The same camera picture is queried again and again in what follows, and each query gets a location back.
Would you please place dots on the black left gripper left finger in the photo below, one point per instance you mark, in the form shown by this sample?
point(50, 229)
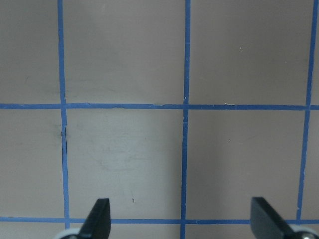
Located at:
point(98, 223)

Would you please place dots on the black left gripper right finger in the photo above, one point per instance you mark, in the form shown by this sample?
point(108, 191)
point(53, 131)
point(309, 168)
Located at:
point(266, 223)

